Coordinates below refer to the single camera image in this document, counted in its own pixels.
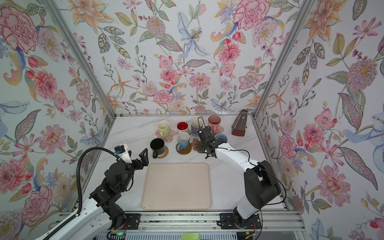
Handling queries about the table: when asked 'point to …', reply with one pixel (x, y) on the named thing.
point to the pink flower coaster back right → (220, 130)
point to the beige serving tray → (177, 186)
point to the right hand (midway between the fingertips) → (203, 145)
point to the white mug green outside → (163, 126)
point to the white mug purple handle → (196, 124)
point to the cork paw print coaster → (195, 144)
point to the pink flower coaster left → (168, 139)
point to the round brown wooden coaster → (184, 151)
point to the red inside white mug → (182, 126)
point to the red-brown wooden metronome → (239, 125)
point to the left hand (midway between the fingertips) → (142, 151)
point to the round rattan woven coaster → (165, 154)
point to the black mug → (158, 146)
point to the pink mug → (214, 122)
